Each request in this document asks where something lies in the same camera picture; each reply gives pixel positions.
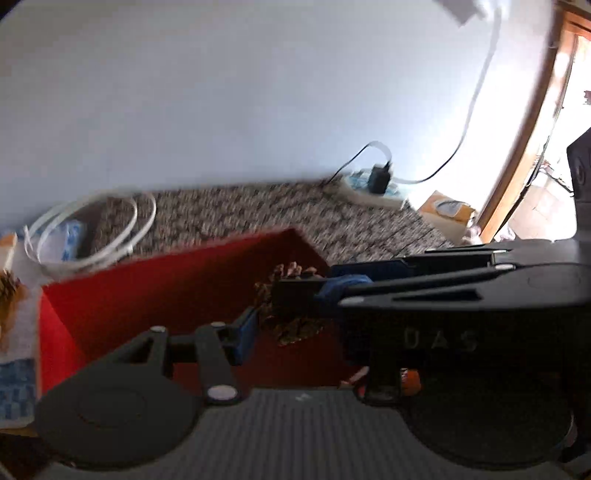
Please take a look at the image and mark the floral patterned tablecloth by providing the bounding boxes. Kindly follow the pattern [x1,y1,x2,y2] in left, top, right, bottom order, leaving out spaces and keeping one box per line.
[75,179,456,278]

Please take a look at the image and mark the white wall cable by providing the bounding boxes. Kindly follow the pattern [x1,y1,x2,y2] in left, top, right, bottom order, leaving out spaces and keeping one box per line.
[392,0,505,186]

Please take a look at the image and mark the white power strip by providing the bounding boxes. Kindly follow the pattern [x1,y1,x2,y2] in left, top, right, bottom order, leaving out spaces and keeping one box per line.
[328,169,407,211]

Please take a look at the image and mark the blue white packet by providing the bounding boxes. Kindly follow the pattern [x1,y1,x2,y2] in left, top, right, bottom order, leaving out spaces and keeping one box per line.
[27,219,86,263]

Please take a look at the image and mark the black cable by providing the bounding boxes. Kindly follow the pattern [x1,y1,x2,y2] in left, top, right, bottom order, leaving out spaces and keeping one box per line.
[320,140,394,188]

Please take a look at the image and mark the red cardboard box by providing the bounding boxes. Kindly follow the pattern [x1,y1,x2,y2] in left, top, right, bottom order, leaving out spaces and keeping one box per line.
[39,229,360,393]

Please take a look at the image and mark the white coiled cable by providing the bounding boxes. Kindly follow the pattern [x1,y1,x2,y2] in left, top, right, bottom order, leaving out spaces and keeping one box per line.
[23,189,158,280]

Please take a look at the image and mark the orange cylinder with characters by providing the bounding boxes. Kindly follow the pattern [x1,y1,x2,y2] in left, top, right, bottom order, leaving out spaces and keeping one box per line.
[401,368,422,396]

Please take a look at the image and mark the brown pine cone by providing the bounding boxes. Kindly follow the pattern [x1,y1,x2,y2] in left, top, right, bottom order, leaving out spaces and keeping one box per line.
[254,262,325,346]

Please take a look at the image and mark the wooden door frame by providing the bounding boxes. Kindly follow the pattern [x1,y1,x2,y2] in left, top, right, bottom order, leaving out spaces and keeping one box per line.
[478,1,590,243]

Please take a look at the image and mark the black power adapter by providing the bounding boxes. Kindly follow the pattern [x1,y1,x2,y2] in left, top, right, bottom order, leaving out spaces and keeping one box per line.
[368,162,391,195]

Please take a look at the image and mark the yellow paper package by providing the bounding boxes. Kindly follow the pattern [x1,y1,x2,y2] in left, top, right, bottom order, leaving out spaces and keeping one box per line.
[419,191,477,226]

